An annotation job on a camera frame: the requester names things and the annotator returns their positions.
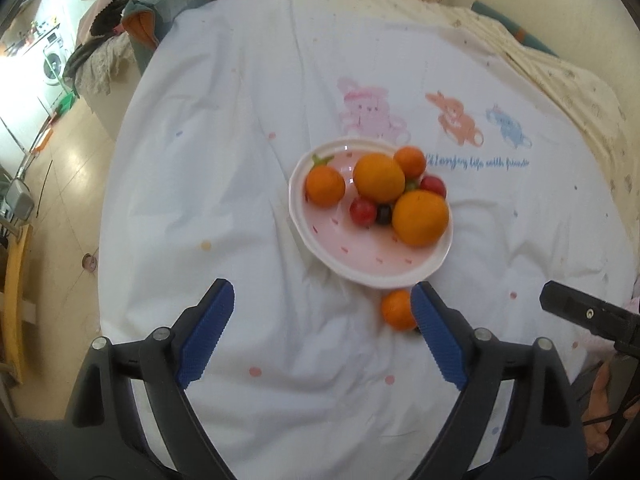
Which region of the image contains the pink strawberry print plate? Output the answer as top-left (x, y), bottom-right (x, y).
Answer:
top-left (289, 136), bottom-right (455, 290)

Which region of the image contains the grey box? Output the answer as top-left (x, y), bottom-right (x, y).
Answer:
top-left (4, 179), bottom-right (35, 222)

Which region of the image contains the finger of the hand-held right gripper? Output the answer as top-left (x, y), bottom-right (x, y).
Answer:
top-left (539, 281), bottom-right (640, 356)

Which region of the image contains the red cherry tomato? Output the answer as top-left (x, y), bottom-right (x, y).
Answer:
top-left (419, 175), bottom-right (447, 199)
top-left (349, 197), bottom-right (378, 226)

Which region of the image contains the large orange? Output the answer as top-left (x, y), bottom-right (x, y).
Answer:
top-left (391, 191), bottom-right (449, 247)
top-left (352, 153), bottom-right (407, 202)

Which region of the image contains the white bunny print bedsheet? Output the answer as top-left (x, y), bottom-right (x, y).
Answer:
top-left (97, 0), bottom-right (640, 480)

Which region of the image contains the small mandarin orange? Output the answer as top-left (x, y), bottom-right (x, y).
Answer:
top-left (381, 289), bottom-right (418, 332)
top-left (393, 145), bottom-right (427, 179)
top-left (305, 164), bottom-right (347, 207)

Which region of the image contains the pile of clothes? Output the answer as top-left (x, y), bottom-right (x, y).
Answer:
top-left (62, 0), bottom-right (258, 98)

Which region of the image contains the thin black cable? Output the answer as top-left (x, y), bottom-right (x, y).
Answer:
top-left (580, 400), bottom-right (632, 429)

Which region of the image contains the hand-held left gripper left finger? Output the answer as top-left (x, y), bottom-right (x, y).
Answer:
top-left (64, 278), bottom-right (236, 480)

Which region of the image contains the person's right hand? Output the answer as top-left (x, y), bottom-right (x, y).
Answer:
top-left (584, 355), bottom-right (640, 457)

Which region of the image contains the teal cloth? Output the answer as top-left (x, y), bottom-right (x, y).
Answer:
top-left (471, 1), bottom-right (560, 58)

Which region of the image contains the white washing machine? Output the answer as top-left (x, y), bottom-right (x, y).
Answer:
top-left (35, 22), bottom-right (68, 88)

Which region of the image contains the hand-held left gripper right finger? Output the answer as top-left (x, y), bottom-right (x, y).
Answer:
top-left (410, 281), bottom-right (588, 480)

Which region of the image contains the yellow wooden frame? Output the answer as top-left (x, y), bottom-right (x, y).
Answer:
top-left (0, 222), bottom-right (35, 388)

